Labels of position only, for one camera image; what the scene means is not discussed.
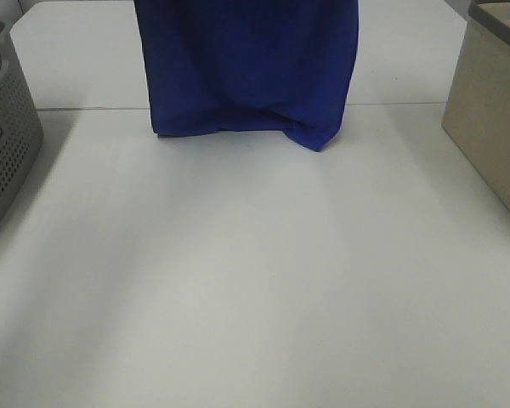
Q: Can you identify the grey perforated plastic basket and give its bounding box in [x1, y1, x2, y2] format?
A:
[0, 20, 43, 222]

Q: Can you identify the blue towel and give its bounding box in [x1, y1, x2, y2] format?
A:
[134, 0, 360, 151]

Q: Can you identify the beige storage box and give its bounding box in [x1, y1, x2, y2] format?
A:
[442, 1, 510, 212]

